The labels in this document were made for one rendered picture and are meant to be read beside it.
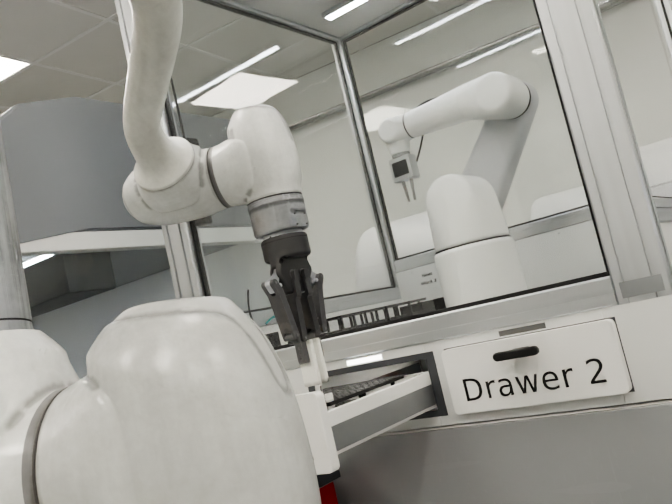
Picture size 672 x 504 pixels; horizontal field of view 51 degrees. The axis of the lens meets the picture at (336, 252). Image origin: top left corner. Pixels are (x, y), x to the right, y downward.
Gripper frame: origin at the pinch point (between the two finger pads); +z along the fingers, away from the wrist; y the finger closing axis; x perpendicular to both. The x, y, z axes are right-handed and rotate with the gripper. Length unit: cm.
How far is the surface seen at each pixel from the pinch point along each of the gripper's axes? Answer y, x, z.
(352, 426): -2.3, -6.5, 10.2
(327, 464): -10.9, -7.4, 13.2
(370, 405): 3.7, -6.3, 8.4
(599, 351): 21.1, -36.9, 8.1
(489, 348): 21.1, -19.7, 4.7
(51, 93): 175, 295, -183
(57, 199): 21, 86, -52
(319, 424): -10.9, -7.6, 7.8
